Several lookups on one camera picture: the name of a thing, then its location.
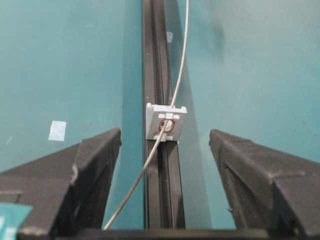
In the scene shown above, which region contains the blue tape on gripper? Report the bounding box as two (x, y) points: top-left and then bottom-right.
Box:
(0, 202), (33, 240)

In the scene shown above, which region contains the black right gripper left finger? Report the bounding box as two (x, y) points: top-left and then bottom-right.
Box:
(0, 128), (121, 238)

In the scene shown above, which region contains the black aluminium rail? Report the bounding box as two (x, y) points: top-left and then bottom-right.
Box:
(142, 0), (186, 229)

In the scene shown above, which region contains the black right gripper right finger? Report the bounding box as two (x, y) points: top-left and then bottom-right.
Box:
(209, 129), (320, 237)

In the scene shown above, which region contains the white clip with hole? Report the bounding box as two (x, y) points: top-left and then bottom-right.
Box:
(145, 102), (188, 142)

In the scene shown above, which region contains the thin white wire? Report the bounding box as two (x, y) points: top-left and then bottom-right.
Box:
(102, 0), (191, 231)

